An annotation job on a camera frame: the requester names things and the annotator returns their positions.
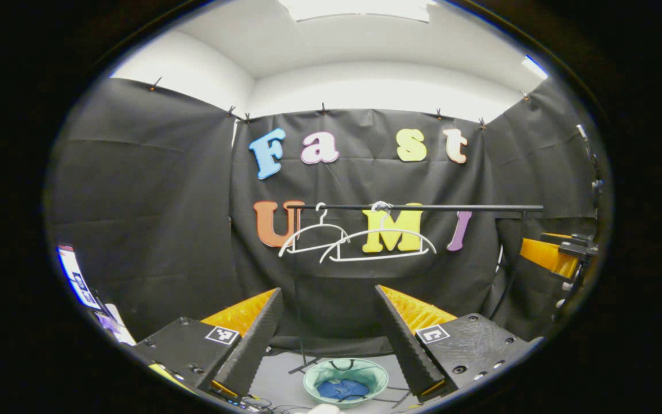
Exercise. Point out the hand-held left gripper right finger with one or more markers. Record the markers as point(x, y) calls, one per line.
point(408, 345)

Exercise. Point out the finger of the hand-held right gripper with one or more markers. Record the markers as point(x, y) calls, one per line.
point(546, 256)
point(555, 236)

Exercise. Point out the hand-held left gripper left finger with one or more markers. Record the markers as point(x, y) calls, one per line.
point(250, 345)

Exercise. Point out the green laundry hamper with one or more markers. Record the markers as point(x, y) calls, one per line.
point(314, 379)

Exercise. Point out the large white clothes hanger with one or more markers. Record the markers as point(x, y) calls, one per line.
point(383, 232)

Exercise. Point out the black clothes rack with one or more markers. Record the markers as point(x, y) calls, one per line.
point(469, 207)

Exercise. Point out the small white clothes hanger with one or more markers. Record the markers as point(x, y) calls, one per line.
point(314, 227)

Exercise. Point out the narrow ceiling light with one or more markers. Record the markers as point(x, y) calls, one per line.
point(535, 66)

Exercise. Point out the computer monitor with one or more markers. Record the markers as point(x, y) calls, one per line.
point(78, 279)

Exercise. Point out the black backdrop cloth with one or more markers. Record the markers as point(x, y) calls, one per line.
point(135, 172)

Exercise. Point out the wide ceiling light panel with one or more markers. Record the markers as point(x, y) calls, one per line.
point(360, 8)

